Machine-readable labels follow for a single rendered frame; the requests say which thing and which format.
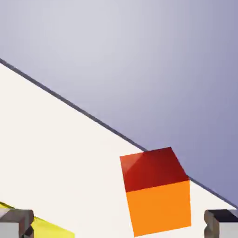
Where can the large yellow box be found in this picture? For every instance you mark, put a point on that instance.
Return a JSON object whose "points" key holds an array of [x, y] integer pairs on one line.
{"points": [[50, 229]]}

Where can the large orange box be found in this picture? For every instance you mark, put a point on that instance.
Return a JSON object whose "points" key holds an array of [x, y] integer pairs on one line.
{"points": [[158, 195]]}

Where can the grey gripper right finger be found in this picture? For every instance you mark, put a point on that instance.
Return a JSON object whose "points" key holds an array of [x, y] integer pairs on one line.
{"points": [[221, 225]]}

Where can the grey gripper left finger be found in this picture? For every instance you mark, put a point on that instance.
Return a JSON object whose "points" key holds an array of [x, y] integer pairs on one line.
{"points": [[13, 221]]}

